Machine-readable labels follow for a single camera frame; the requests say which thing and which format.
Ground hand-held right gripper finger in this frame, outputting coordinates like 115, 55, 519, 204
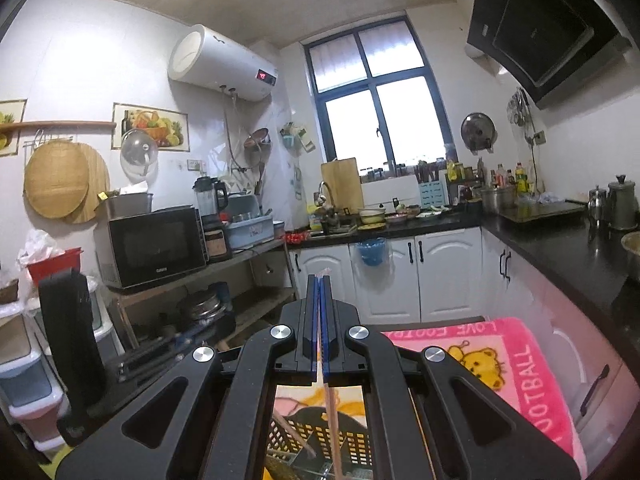
320, 276, 583, 480
56, 275, 321, 480

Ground wooden chopstick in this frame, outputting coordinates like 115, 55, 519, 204
315, 268, 347, 480
276, 414, 318, 458

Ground black plastic basket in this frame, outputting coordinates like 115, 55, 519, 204
264, 409, 373, 480

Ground small hanging utensils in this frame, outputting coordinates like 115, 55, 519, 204
506, 86, 534, 129

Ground blue plastic bag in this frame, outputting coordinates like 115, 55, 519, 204
355, 237, 387, 267

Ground wooden shelf rack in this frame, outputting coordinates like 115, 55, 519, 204
111, 238, 297, 353

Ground stacked steel pots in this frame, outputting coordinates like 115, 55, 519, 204
181, 281, 237, 322

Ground blue plastic box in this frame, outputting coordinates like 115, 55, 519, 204
223, 195, 275, 252

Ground white kitchen base cabinet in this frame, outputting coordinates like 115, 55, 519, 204
288, 226, 629, 472

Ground steel faucet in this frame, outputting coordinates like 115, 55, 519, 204
318, 180, 337, 213

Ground wooden cutting board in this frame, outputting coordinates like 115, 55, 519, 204
320, 157, 365, 214

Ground black blender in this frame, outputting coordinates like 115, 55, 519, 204
193, 175, 234, 262

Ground black microwave oven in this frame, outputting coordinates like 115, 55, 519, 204
94, 206, 209, 291

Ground pink printed blanket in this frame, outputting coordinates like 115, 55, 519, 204
272, 316, 587, 477

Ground steel stock pot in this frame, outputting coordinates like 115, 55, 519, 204
479, 185, 516, 214

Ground steel tray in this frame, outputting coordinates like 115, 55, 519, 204
94, 192, 155, 221

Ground dark framed window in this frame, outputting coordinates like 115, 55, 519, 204
303, 16, 449, 172

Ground steel pot lid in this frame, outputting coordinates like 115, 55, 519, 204
460, 112, 498, 155

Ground black cooktop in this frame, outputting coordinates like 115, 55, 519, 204
499, 199, 587, 224

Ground glass pot lid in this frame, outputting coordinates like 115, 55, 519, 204
120, 128, 160, 177

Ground black tower appliance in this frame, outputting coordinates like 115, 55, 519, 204
38, 268, 107, 413

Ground round wooden board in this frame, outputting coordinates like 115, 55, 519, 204
64, 142, 111, 225

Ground red plastic bucket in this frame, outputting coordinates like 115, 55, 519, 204
25, 247, 84, 287

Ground white water heater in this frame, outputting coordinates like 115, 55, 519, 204
167, 23, 280, 102

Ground white plastic bag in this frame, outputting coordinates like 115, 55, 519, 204
18, 229, 66, 267

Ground round bamboo tray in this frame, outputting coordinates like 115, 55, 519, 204
23, 140, 91, 220

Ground small steel kettle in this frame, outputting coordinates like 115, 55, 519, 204
587, 184, 610, 224

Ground plastic drawer cabinet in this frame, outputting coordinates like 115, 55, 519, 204
0, 304, 67, 455

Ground steel bowl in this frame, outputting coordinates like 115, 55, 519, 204
620, 232, 640, 282

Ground large steel kettle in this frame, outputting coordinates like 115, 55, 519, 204
606, 174, 637, 231

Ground black range hood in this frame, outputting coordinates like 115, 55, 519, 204
466, 0, 632, 109

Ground green wall caddy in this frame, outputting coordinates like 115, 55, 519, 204
279, 121, 317, 154

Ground fruit picture wall tile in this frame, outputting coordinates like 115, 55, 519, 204
111, 102, 191, 154
0, 98, 28, 157

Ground wooden wall rail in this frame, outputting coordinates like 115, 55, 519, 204
0, 119, 117, 134

